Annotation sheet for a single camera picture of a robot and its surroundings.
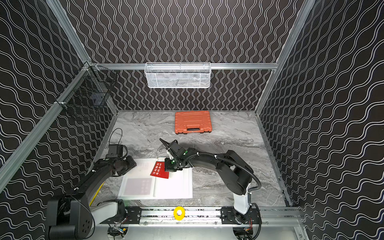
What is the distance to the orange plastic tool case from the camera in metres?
1.05

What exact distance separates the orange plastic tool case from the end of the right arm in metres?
0.29

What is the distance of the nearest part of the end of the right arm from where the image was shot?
64cm
